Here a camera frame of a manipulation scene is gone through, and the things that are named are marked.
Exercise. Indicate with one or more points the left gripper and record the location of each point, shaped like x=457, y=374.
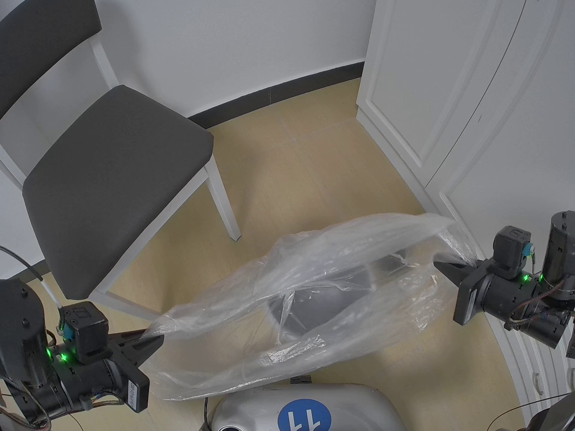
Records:
x=103, y=377

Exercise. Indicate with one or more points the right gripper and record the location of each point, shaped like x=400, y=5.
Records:
x=498, y=297

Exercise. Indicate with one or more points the clear plastic bag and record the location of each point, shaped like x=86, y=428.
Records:
x=314, y=258

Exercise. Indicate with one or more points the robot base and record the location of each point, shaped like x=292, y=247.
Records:
x=314, y=411

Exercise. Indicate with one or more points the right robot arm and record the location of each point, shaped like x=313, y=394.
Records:
x=557, y=249

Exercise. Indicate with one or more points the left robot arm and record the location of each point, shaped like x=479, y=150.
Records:
x=20, y=321

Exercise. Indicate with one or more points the white trash bin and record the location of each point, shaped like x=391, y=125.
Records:
x=323, y=303

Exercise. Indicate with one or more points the grey white chair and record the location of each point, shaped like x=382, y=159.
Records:
x=112, y=160

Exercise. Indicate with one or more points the white wardrobe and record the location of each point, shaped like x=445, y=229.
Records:
x=449, y=83

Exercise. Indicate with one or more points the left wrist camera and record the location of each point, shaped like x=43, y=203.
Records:
x=87, y=326

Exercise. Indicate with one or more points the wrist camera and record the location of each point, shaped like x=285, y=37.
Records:
x=510, y=247
x=87, y=326

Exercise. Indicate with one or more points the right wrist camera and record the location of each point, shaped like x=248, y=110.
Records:
x=510, y=247

